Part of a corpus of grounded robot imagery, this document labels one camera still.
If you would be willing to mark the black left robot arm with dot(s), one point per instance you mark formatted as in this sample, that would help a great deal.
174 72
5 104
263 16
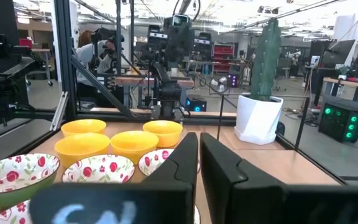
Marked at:
168 93

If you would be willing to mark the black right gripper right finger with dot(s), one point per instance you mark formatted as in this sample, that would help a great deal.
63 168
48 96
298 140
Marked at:
259 205

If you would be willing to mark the wooden top desk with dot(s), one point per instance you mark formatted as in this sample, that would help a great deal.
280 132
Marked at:
346 83

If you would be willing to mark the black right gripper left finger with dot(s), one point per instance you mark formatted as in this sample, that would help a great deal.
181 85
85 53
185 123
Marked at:
166 193

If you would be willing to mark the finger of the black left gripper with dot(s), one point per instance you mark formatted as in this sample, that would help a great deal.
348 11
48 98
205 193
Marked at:
187 48
173 48

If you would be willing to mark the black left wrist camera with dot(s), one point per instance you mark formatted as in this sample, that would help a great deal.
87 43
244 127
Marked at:
179 20

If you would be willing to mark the person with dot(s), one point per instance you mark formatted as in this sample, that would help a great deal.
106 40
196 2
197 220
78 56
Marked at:
87 56

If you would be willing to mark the yellow plastic bowl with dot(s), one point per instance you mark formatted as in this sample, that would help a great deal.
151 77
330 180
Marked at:
79 149
163 133
83 126
134 146

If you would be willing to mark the black mini computer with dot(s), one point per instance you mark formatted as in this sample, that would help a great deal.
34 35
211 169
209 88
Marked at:
196 104

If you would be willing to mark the wooden workbench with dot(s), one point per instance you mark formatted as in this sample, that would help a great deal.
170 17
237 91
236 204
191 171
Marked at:
135 81

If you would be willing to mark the white plant pot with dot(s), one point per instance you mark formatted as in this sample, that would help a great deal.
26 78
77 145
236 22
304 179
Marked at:
256 121

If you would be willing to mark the silver aluminium bracket bar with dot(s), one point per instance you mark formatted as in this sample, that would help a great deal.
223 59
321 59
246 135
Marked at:
59 112

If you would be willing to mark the black computer tower green lights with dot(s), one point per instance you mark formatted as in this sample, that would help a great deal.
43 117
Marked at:
337 124

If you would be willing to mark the black box purple lights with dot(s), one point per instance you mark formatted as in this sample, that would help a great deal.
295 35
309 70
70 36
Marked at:
233 80

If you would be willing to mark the grey floor fan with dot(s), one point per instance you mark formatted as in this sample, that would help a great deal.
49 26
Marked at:
219 84

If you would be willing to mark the black monitor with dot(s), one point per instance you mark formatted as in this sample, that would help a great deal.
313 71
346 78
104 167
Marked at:
337 53

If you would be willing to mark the green cactus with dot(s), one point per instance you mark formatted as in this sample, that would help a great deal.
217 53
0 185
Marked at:
266 62

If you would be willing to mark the red tool cabinet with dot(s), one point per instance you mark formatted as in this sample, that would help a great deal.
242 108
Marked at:
222 56

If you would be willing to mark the black metal rig frame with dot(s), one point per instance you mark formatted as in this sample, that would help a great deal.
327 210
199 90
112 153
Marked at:
65 62

